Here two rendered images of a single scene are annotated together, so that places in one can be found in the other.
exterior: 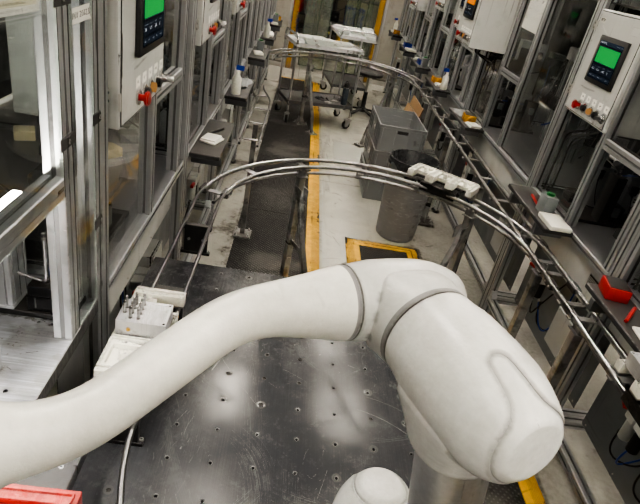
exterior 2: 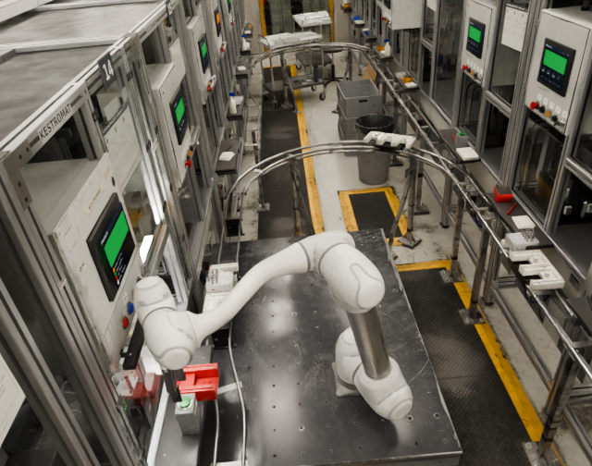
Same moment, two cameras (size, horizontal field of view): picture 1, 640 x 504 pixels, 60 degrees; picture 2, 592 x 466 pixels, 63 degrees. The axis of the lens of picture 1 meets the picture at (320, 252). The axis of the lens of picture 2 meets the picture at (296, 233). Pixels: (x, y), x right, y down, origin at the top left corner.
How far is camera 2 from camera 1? 0.85 m
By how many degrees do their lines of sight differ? 7
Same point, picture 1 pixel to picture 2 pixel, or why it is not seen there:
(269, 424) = (301, 323)
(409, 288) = (324, 246)
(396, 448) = not seen: hidden behind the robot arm
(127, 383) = (230, 301)
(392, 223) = (369, 172)
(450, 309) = (338, 251)
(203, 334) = (250, 282)
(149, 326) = (223, 285)
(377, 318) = (314, 260)
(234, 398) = (278, 313)
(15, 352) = not seen: hidden behind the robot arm
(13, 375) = not seen: hidden behind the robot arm
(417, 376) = (330, 278)
